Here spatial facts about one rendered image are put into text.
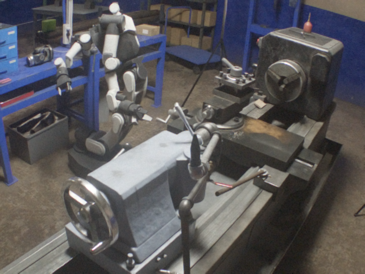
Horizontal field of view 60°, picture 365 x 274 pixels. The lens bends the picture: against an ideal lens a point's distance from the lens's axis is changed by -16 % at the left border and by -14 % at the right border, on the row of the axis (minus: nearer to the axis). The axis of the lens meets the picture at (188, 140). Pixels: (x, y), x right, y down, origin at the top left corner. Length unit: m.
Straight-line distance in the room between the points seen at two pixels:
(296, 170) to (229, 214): 0.45
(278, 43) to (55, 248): 1.82
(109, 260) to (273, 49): 1.76
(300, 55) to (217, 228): 1.35
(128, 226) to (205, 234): 0.40
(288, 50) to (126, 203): 1.66
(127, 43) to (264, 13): 3.85
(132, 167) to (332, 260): 1.87
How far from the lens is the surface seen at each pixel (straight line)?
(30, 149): 3.21
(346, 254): 2.73
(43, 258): 1.26
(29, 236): 2.56
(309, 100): 2.40
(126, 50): 2.41
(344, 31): 5.61
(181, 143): 1.20
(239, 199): 1.53
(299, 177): 1.70
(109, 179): 1.02
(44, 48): 3.08
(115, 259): 1.10
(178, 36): 6.37
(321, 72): 2.28
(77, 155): 3.02
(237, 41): 6.23
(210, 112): 1.79
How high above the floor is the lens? 1.76
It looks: 29 degrees down
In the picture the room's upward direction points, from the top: 6 degrees clockwise
